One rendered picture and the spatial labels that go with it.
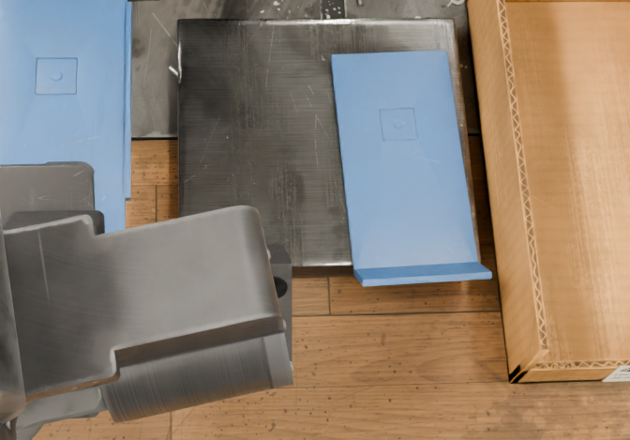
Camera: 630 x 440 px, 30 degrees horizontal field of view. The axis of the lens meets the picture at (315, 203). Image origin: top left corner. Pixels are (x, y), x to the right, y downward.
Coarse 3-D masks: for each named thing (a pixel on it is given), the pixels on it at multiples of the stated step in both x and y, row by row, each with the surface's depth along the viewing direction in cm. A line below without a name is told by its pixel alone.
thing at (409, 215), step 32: (352, 64) 70; (384, 64) 70; (416, 64) 70; (352, 96) 69; (384, 96) 69; (416, 96) 70; (448, 96) 70; (352, 128) 68; (416, 128) 69; (448, 128) 69; (352, 160) 68; (384, 160) 68; (416, 160) 68; (448, 160) 68; (352, 192) 67; (384, 192) 67; (416, 192) 67; (448, 192) 67; (352, 224) 66; (384, 224) 66; (416, 224) 66; (448, 224) 67; (352, 256) 65; (384, 256) 66; (416, 256) 66; (448, 256) 66
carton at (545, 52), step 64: (512, 0) 75; (576, 0) 75; (512, 64) 66; (576, 64) 73; (512, 128) 64; (576, 128) 72; (512, 192) 64; (576, 192) 70; (512, 256) 65; (576, 256) 68; (512, 320) 65; (576, 320) 67
